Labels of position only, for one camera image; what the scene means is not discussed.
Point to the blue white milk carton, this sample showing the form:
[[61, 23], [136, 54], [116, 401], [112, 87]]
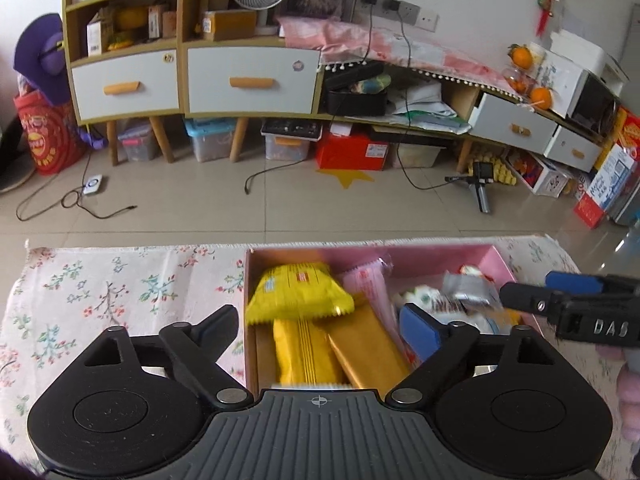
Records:
[[607, 186]]

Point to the golden brown bar pack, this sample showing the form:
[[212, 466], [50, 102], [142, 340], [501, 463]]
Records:
[[366, 351]]

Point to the red gift bag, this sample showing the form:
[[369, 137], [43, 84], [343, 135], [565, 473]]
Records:
[[51, 132]]

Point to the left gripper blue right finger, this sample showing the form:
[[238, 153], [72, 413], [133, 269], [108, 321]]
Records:
[[422, 333]]

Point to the wooden shelf cabinet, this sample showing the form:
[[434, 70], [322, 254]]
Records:
[[254, 77]]

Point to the small yellow snack pack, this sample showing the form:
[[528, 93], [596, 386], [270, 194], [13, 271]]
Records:
[[298, 292]]

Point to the white microwave oven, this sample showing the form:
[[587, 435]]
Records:
[[577, 95]]

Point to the clear plastic bin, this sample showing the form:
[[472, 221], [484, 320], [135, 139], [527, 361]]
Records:
[[410, 156]]

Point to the orange fruit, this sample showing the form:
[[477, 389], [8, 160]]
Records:
[[521, 57], [541, 98]]

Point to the pink snack pack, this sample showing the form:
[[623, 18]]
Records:
[[369, 279]]

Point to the long wooden tv console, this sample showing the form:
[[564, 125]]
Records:
[[495, 117]]

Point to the white floor charger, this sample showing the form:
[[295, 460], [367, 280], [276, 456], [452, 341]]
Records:
[[93, 185]]

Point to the purple plush toy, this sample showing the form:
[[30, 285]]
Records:
[[40, 59]]

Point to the white grey snack bag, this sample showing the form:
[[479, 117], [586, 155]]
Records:
[[470, 287]]

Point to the black basket on console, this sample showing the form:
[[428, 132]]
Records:
[[356, 89]]

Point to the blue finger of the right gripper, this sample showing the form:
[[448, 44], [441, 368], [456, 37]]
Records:
[[574, 283]]

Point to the red storage box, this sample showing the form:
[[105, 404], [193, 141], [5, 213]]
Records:
[[355, 152]]

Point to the yellow egg tray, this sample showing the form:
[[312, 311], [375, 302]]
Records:
[[500, 172]]

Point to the orange fruit upper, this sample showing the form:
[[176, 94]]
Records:
[[521, 57]]

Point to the pink gloved right hand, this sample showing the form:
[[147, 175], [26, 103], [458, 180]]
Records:
[[627, 388]]

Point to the cardboard box on cabinet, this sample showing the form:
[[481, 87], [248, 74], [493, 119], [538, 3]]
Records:
[[228, 24]]

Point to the blue lid plastic bin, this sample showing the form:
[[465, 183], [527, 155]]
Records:
[[211, 138]]

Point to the black handheld camera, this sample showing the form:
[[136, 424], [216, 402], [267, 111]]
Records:
[[481, 175]]

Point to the pink cloth cover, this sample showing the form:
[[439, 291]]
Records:
[[340, 42]]

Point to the yellow ribbed snack bag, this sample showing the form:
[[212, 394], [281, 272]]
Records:
[[305, 356]]

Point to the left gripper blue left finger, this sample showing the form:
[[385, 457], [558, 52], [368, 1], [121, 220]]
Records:
[[215, 334]]

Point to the orange fruit lower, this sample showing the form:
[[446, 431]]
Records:
[[541, 98]]

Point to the red candy pack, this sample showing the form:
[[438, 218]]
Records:
[[469, 270]]

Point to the pink cardboard box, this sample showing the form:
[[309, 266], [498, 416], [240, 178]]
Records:
[[413, 263]]

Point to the white black snack pack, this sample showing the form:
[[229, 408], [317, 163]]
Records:
[[480, 308]]

